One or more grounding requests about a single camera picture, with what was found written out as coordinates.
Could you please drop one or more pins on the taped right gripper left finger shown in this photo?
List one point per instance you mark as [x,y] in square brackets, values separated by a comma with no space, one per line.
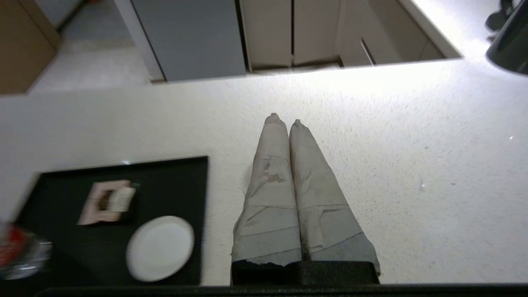
[270,206]

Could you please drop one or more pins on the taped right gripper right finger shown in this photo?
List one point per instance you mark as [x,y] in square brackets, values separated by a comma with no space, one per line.
[326,214]

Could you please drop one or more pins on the pink and black tea packet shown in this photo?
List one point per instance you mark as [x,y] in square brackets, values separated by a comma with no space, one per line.
[111,202]

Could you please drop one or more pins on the black electric kettle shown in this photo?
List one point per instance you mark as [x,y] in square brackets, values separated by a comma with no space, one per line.
[511,45]

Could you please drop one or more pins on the red-capped clear water bottle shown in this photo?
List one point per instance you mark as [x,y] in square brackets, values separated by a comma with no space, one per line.
[20,251]

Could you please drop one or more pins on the black rectangular serving tray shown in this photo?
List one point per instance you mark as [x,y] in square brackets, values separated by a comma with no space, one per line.
[173,185]

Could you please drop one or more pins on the white round saucer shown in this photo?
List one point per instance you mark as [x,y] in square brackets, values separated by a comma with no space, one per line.
[161,247]

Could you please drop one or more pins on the beige sink cabinet door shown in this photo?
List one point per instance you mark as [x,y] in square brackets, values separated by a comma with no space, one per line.
[315,29]
[268,33]

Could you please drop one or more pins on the tall grey cabinet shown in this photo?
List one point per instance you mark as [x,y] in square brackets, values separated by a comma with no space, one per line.
[194,37]

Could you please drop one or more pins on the beige drawer cabinet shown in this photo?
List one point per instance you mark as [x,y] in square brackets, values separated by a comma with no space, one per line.
[392,33]

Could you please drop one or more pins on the wooden entrance door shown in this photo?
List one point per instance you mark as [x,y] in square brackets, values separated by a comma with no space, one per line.
[24,45]

